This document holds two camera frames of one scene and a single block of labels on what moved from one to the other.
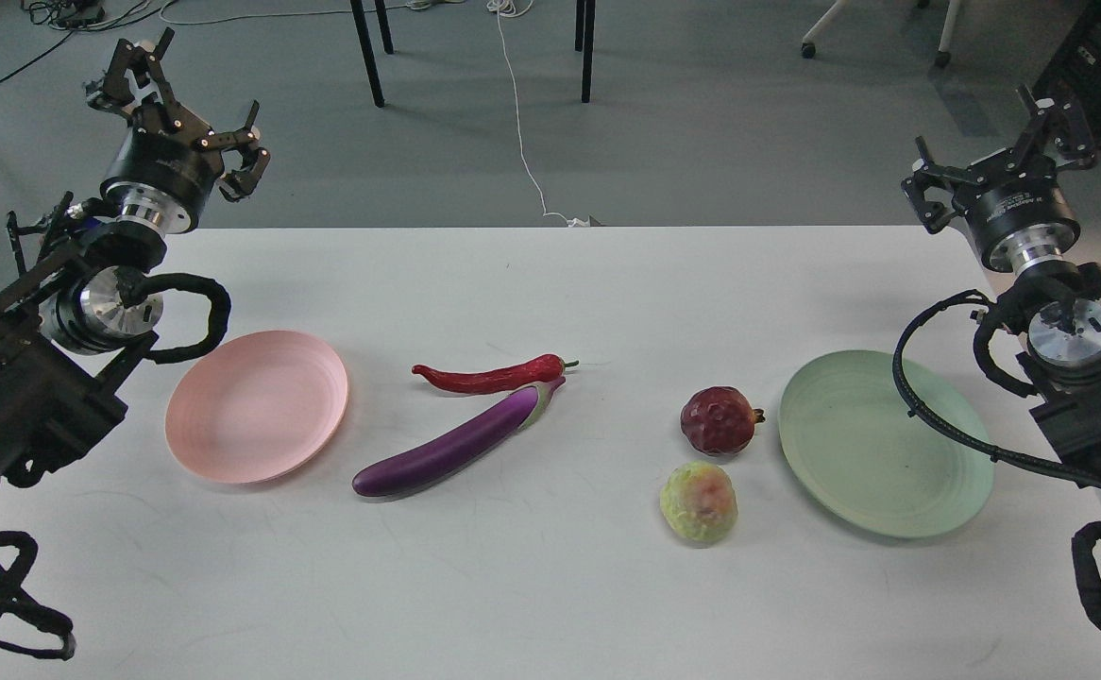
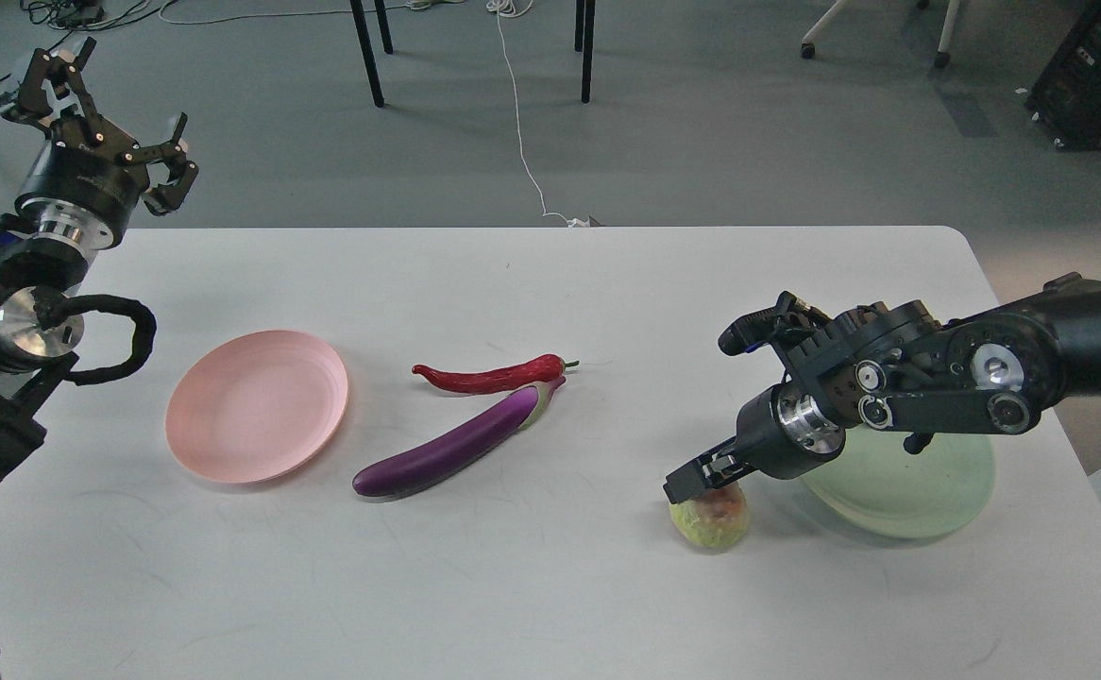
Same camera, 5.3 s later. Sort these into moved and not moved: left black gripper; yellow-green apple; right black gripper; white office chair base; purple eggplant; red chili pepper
Moved: right black gripper; left black gripper
Not moved: purple eggplant; yellow-green apple; white office chair base; red chili pepper
